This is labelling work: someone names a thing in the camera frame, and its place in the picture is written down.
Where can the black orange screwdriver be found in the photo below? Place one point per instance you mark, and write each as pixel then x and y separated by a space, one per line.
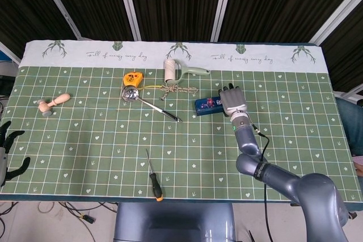
pixel 156 185

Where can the person in blue jeans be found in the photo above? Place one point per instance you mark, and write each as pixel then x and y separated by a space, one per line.
pixel 353 123

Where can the yellow tape measure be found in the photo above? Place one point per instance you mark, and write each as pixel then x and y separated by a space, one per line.
pixel 131 78

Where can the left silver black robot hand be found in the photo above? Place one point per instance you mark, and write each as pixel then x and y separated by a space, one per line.
pixel 3 162

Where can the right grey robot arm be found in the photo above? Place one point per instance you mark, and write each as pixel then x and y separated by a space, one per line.
pixel 249 140

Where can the white partition post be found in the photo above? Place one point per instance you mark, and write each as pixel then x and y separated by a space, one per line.
pixel 129 4
pixel 58 1
pixel 221 4
pixel 340 15

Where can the green grid tablecloth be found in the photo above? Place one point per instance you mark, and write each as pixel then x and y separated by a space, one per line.
pixel 113 140

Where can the beige rounded object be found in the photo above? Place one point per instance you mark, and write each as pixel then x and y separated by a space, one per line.
pixel 61 99

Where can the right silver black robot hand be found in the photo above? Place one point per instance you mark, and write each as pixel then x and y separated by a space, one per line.
pixel 234 100

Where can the blue glasses case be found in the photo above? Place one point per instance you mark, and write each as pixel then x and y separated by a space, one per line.
pixel 208 106

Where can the pale green lint roller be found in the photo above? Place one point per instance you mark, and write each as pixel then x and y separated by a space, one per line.
pixel 170 70

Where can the grey robot torso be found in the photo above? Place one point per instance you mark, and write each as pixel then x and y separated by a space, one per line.
pixel 173 222

